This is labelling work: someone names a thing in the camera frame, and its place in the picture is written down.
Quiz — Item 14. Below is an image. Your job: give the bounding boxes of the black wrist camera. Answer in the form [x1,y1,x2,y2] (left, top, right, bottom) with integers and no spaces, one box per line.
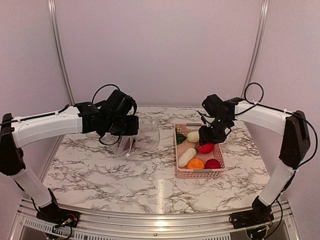
[201,94,223,117]
[101,90,138,117]

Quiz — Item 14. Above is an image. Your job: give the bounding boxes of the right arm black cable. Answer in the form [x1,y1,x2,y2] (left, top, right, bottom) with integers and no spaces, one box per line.
[234,82,320,168]

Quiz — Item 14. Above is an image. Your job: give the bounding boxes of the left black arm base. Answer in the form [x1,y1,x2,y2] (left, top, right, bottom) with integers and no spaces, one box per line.
[36,208,80,228]

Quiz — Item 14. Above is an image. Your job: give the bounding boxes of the dark red toy fruit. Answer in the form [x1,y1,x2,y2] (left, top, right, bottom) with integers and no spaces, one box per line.
[205,158,221,169]

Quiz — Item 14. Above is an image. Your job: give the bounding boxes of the clear zip top bag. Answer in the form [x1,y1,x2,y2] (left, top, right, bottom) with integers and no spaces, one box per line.
[111,116,160,159]

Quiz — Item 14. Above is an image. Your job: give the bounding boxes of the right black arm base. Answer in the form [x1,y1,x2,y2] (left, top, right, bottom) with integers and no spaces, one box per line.
[229,209,275,229]

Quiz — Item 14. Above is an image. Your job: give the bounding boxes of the aluminium frame post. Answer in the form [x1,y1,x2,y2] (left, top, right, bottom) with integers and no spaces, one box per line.
[241,0,270,97]
[48,0,75,105]

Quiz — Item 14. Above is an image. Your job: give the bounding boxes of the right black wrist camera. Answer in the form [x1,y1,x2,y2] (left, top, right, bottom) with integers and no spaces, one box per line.
[201,94,223,117]

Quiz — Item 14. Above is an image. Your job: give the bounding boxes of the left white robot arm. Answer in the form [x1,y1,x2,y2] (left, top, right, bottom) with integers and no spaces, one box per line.
[0,100,139,223]

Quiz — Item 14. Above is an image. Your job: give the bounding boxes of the right aluminium frame post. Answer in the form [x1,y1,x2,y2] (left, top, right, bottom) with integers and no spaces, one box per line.
[241,0,270,97]

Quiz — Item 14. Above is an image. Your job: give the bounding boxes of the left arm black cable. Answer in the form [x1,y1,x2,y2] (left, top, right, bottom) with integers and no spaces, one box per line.
[0,83,122,146]

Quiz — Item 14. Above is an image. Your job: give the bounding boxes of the left aluminium frame post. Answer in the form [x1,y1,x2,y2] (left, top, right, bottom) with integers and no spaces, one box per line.
[48,0,75,105]

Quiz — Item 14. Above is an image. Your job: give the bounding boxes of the white toy bun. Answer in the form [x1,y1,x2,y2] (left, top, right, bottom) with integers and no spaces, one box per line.
[178,148,197,168]

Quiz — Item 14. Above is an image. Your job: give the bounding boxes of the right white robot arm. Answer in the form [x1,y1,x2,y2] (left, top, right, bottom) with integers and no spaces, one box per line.
[199,94,311,206]

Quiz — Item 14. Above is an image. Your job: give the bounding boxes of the white long toy vegetable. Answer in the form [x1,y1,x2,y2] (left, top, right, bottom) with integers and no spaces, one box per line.
[186,131,200,143]

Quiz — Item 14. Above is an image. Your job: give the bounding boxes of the dark maroon toy food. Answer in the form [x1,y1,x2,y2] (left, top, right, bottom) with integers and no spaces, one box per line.
[121,136,136,152]

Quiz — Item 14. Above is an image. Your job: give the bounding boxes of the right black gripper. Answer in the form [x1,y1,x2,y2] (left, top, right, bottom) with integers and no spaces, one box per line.
[198,116,232,145]

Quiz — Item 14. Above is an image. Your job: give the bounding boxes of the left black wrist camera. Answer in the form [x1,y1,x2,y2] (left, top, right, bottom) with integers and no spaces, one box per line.
[101,90,138,117]

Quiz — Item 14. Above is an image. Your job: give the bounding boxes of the orange toy fruit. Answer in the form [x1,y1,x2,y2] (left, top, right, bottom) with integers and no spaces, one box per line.
[186,158,205,170]

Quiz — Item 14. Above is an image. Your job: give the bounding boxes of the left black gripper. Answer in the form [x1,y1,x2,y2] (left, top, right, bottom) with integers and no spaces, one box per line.
[104,115,139,136]

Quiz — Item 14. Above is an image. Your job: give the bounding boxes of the bright red toy fruit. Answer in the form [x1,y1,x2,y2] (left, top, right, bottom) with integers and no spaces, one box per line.
[197,143,215,154]

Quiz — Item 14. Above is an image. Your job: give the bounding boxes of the front aluminium frame rail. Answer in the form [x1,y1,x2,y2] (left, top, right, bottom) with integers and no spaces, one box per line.
[8,198,301,240]

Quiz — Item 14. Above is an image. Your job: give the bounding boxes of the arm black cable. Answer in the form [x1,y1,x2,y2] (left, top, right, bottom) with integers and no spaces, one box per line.
[234,82,320,168]
[0,83,122,146]

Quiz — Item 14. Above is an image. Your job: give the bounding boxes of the beige toy food piece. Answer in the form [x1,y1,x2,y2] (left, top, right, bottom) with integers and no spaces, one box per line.
[177,140,197,155]

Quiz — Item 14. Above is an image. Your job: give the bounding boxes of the pink plastic basket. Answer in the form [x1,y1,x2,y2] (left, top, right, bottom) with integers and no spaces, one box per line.
[173,123,226,179]

